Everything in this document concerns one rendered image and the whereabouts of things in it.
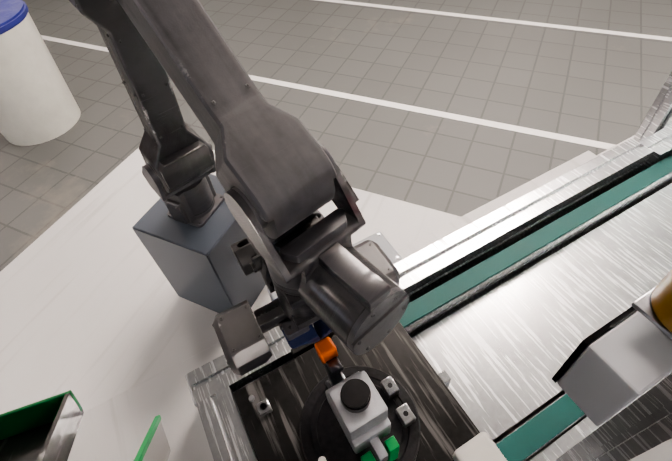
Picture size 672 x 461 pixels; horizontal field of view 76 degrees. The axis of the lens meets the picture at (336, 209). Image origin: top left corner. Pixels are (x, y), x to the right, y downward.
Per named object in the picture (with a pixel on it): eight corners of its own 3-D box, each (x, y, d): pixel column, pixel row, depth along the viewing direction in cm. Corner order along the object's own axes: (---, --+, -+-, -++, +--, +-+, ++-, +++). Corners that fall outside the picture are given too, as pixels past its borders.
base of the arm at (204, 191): (192, 187, 68) (179, 158, 63) (226, 197, 66) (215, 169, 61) (164, 218, 64) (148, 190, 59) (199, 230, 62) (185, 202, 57)
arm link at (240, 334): (406, 241, 39) (370, 198, 42) (210, 341, 34) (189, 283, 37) (402, 288, 45) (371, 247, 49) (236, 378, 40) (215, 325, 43)
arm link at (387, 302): (218, 183, 29) (334, 296, 23) (311, 128, 32) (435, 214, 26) (253, 274, 37) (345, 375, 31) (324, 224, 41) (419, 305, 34)
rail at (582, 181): (206, 399, 65) (182, 372, 57) (610, 175, 90) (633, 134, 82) (218, 433, 62) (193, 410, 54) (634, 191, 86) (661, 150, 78)
